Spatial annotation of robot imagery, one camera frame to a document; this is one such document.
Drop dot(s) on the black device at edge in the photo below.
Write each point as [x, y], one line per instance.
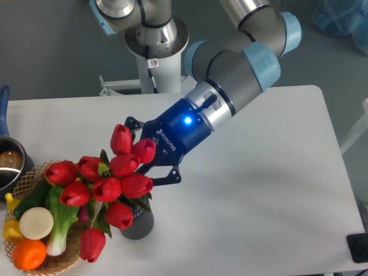
[357, 244]

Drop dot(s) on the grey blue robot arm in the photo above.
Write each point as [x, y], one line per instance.
[229, 75]

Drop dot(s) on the blue plastic bag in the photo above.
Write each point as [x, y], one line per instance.
[343, 18]

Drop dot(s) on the yellow bell pepper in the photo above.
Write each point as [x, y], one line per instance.
[11, 231]

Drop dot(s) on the blue handled saucepan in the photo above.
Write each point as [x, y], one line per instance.
[15, 162]

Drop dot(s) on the white frame at right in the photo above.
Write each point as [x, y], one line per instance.
[356, 131]

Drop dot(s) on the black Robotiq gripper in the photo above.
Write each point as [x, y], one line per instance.
[177, 131]

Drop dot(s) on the orange fruit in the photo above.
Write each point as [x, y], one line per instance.
[29, 254]

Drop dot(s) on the dark grey ribbed vase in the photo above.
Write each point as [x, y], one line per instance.
[142, 224]

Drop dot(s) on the yellow squash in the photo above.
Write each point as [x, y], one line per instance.
[62, 179]

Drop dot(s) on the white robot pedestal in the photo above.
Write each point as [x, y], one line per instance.
[158, 53]

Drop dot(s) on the woven wicker basket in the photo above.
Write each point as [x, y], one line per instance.
[52, 265]

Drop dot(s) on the green cucumber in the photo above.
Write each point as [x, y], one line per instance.
[36, 198]

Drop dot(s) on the yellow banana tip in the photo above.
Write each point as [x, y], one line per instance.
[11, 202]

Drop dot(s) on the red tulip bouquet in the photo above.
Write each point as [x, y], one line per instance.
[102, 182]

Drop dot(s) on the green bok choy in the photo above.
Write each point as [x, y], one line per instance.
[63, 218]

